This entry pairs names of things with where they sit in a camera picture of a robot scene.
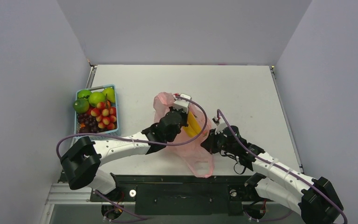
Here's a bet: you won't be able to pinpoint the blue plastic basket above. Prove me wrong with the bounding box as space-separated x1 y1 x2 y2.
73 84 121 136

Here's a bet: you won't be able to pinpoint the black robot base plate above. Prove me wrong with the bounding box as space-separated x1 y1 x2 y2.
106 175 265 216

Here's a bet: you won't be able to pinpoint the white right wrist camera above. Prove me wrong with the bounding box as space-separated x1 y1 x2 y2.
212 116 227 135

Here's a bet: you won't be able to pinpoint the green fake pear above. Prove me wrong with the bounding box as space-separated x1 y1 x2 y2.
102 87 116 104

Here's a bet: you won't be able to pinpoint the yellow fake fruit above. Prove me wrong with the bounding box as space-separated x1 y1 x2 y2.
183 112 201 138

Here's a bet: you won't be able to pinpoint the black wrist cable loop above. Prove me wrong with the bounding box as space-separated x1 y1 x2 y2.
233 161 247 175

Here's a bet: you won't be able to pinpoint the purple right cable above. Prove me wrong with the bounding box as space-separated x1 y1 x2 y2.
216 109 348 224

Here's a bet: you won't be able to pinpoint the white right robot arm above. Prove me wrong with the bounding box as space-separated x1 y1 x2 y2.
201 126 344 224

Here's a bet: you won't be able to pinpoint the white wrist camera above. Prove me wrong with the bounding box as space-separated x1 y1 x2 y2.
212 116 227 135
172 93 192 114

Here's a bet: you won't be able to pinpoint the red fake fruit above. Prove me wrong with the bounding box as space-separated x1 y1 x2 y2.
89 100 118 132

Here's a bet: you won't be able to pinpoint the pink plastic bag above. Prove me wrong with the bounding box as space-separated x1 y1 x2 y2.
162 103 214 178

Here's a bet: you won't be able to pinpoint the purple cable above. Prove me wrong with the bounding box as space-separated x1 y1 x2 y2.
56 94 208 224
216 109 348 224

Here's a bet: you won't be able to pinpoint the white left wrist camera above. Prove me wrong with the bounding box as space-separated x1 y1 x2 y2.
172 93 192 114

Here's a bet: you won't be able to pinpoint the green fake fruit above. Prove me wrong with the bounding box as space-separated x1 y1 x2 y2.
88 91 106 107

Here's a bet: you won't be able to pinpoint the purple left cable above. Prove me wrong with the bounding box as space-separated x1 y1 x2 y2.
56 94 208 224

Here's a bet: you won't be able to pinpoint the dark green fake lime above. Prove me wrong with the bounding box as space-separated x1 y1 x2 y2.
72 98 90 114

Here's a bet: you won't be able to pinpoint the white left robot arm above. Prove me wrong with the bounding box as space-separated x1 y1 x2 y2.
60 107 188 201

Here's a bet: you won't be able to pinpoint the aluminium frame rail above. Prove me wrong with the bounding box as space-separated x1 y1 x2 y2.
39 183 92 224

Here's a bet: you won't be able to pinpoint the purple fake grapes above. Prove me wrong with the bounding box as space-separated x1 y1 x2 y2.
76 113 101 133

